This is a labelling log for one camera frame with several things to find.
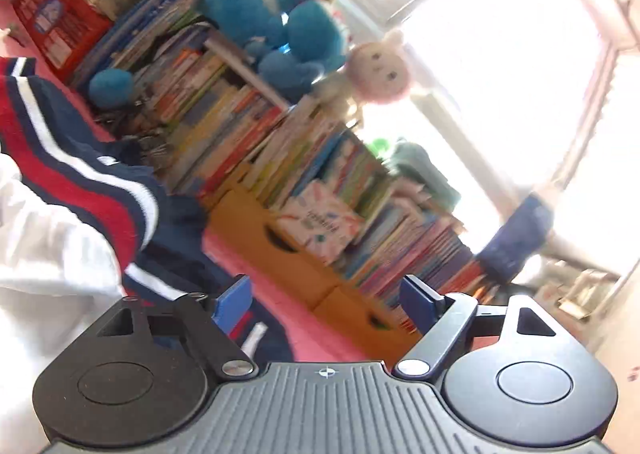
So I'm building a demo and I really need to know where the yellow storage box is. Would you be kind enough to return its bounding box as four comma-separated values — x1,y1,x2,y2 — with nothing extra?
207,189,341,309
315,284,426,365

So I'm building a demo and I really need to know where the green plush toy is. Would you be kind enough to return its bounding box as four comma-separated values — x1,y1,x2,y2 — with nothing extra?
367,136,461,215

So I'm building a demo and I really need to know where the blue cloth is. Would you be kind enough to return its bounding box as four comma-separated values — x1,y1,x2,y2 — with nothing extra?
477,191,556,285

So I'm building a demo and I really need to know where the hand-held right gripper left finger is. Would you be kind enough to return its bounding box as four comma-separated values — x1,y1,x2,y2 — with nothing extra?
95,276,257,380

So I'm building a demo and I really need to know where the blue plush ball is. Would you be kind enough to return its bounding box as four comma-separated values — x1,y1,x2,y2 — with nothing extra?
87,68,136,109

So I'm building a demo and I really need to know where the pink white plush doll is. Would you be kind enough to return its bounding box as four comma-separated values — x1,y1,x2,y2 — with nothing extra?
310,28,416,109

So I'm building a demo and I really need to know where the stack of colourful books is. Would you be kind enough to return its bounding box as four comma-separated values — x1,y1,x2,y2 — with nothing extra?
65,0,501,335

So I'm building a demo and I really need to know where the blue plush rabbit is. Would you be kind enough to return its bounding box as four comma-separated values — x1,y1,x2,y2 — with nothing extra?
257,0,351,102

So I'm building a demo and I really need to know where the red plastic crate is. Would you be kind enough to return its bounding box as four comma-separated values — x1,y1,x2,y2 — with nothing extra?
12,0,113,82

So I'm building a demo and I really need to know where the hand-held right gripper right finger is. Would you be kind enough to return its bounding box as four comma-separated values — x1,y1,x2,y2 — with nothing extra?
392,275,557,380

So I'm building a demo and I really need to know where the white framed window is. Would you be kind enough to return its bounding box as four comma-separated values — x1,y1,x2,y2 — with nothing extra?
350,0,640,285

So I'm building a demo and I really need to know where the navy red white jacket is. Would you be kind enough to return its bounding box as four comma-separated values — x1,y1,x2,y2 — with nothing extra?
0,56,296,454

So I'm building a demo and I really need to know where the blue plush toy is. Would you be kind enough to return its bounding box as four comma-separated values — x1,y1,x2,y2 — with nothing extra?
200,0,286,47

